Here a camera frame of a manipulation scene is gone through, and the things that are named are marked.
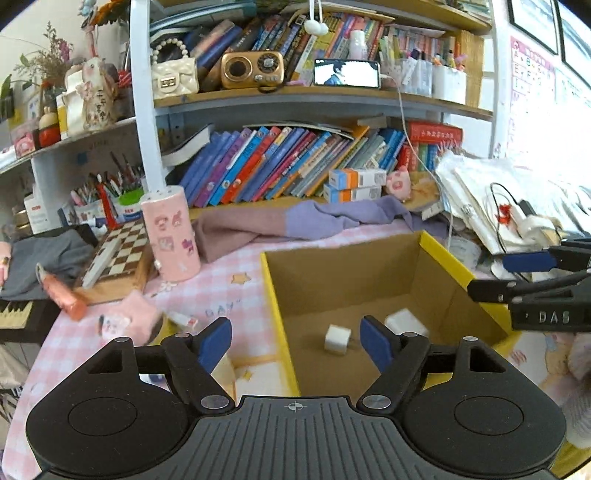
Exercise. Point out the white containers of markers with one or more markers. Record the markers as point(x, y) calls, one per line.
point(443, 83)

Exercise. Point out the small white tube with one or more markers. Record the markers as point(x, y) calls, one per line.
point(183, 319)

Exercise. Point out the orange white small box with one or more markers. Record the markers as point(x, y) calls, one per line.
point(358, 177)
point(351, 194)

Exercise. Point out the pink pig plush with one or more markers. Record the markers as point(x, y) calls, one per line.
point(398, 183)

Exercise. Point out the pile of white tote bags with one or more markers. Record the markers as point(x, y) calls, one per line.
point(480, 194)

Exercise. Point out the floral ceramic figure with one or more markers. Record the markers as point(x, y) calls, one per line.
point(92, 99)

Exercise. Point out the white metal bookshelf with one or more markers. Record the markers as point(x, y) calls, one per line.
point(147, 138)

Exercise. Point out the pink fuzzy cloth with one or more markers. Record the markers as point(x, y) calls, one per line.
point(577, 392)

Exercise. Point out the white box with red label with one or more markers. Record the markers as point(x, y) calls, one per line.
point(36, 213)

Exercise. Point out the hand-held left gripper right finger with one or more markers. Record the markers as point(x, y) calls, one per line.
point(373, 340)

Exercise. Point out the orange tube bottle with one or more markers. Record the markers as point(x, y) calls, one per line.
point(62, 295)

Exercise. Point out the smartphone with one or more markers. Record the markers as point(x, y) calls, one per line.
point(348, 73)

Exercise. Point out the pink fuzzy sock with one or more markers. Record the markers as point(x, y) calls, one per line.
point(134, 316)

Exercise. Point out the yellow cardboard box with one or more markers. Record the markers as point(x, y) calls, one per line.
point(323, 286)

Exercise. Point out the grey cloth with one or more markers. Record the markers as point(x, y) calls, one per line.
point(41, 263)

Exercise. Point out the white bottle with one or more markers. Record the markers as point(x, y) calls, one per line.
point(358, 45)

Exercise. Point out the black toy piano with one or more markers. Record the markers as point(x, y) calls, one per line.
point(18, 321)

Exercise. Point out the white hanging pompoms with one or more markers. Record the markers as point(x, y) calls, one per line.
point(316, 26)

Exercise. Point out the white power adapter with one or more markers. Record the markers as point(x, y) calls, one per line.
point(408, 323)

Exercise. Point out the pink cylinder holder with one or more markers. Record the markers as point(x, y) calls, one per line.
point(171, 235)

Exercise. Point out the row of leaning books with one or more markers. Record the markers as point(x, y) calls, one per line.
point(286, 166)

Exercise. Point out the row of shelf books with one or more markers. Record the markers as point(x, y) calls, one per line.
point(323, 37)

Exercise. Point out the wooden doll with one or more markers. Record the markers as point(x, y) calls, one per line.
point(48, 129)

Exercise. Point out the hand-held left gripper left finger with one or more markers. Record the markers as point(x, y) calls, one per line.
point(216, 340)

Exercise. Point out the white charger cube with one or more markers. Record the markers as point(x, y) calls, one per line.
point(338, 340)

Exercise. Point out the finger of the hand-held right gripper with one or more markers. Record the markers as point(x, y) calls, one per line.
point(498, 290)
point(526, 263)

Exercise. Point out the purple mauve cloth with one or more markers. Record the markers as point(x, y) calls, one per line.
point(277, 226)

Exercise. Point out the pink checked cloth desktop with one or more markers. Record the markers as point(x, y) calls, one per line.
point(221, 286)

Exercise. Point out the cups of pens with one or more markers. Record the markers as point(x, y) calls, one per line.
point(108, 194)

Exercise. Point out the black picture frame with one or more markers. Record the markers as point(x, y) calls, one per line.
point(577, 41)
point(531, 23)

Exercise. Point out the wooden chessboard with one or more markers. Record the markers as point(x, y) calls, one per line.
point(122, 258)

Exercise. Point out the pink wall poster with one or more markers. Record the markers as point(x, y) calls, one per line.
point(531, 92)

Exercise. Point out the gold retro radio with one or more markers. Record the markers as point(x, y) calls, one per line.
point(251, 69)

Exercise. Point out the dried flowers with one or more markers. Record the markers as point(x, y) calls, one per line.
point(46, 60)

